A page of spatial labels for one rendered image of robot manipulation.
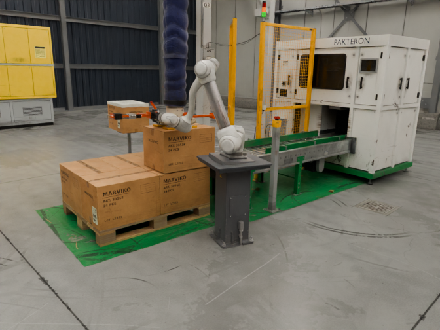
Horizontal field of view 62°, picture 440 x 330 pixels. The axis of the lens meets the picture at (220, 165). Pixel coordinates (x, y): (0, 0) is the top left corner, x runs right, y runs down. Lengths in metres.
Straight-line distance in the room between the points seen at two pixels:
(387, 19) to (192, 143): 9.59
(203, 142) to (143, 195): 0.79
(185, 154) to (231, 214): 0.78
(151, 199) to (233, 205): 0.79
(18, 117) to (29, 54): 1.59
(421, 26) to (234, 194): 9.63
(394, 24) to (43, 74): 9.72
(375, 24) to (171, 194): 9.98
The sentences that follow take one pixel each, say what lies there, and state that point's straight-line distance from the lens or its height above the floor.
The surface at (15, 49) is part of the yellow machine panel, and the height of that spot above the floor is 1.90.
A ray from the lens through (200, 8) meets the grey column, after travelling 5.13.
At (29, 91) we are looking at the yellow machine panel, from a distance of 10.57.
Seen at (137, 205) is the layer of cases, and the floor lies 0.30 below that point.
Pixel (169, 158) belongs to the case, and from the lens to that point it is 3.48.
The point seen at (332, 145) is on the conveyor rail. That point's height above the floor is 0.55.
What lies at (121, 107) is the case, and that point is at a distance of 5.28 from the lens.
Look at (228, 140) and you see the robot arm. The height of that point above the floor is 0.98.
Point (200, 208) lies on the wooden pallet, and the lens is 3.85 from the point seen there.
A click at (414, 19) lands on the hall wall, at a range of 12.15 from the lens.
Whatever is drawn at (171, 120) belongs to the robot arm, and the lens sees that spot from 3.17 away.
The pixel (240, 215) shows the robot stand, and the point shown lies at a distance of 3.25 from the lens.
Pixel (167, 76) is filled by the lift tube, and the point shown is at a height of 1.44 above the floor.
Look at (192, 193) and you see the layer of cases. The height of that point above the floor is 0.29.
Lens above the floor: 1.50
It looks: 14 degrees down
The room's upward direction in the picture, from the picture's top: 1 degrees clockwise
